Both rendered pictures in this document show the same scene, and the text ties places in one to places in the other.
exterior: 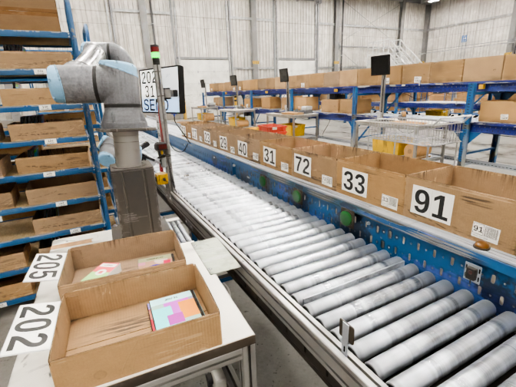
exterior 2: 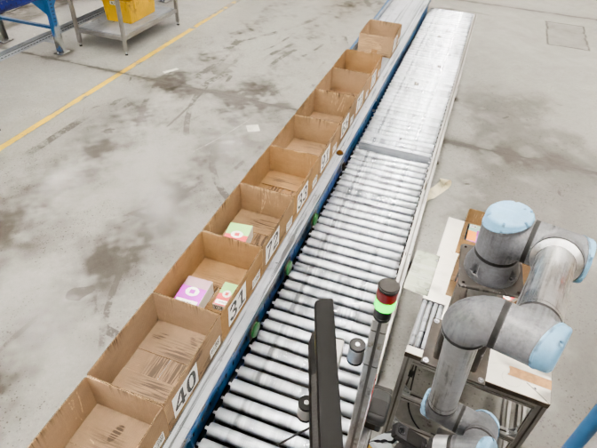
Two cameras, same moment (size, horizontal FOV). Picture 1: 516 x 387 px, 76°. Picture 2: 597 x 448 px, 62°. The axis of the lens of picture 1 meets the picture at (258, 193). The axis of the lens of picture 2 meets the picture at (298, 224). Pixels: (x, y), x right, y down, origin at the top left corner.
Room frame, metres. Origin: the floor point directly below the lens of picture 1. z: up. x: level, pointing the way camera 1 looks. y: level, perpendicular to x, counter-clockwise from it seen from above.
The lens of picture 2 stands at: (2.90, 1.00, 2.50)
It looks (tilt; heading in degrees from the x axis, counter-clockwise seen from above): 40 degrees down; 225
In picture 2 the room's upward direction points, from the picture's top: 3 degrees clockwise
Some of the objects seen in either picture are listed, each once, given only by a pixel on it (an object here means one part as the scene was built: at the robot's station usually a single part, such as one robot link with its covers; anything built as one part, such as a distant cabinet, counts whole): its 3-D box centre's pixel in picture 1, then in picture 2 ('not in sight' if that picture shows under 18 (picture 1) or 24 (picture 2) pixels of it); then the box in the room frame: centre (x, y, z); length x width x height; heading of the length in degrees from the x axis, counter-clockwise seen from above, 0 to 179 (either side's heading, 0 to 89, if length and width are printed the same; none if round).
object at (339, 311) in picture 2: (251, 214); (330, 308); (1.72, 0.04, 0.72); 0.52 x 0.05 x 0.05; 118
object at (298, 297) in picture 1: (351, 280); (370, 211); (1.03, -0.32, 0.72); 0.52 x 0.05 x 0.05; 118
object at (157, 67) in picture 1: (164, 137); (361, 411); (2.19, 0.59, 1.11); 0.12 x 0.05 x 0.88; 28
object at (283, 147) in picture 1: (293, 154); (211, 283); (2.16, -0.24, 0.96); 0.39 x 0.29 x 0.17; 28
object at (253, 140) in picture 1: (264, 147); (160, 356); (2.50, -0.06, 0.97); 0.39 x 0.29 x 0.17; 28
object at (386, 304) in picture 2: (155, 52); (386, 297); (2.19, 0.59, 1.62); 0.05 x 0.05 x 0.06
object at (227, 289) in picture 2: not in sight; (226, 297); (2.13, -0.19, 0.90); 0.13 x 0.07 x 0.04; 30
